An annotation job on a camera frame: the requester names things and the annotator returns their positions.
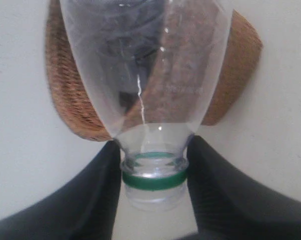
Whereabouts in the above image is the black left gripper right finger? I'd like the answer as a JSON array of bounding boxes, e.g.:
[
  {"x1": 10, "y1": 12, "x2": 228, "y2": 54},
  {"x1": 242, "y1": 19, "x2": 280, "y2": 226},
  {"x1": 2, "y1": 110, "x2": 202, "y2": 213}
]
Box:
[{"x1": 187, "y1": 136, "x2": 301, "y2": 240}]

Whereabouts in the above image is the brown woven wicker basket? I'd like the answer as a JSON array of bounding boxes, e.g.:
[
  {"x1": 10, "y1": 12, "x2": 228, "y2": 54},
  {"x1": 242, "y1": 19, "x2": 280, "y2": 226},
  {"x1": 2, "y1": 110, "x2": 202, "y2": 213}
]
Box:
[{"x1": 45, "y1": 0, "x2": 263, "y2": 142}]

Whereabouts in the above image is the clear plastic bottle green label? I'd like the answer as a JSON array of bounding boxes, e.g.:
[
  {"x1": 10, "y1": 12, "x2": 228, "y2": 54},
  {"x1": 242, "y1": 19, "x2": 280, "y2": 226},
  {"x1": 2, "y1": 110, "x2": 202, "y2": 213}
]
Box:
[{"x1": 60, "y1": 0, "x2": 233, "y2": 211}]

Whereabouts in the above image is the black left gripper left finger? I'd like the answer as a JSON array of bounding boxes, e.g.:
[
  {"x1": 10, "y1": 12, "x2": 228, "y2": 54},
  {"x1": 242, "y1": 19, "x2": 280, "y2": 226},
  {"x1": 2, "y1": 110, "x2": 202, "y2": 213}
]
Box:
[{"x1": 0, "y1": 141, "x2": 122, "y2": 240}]

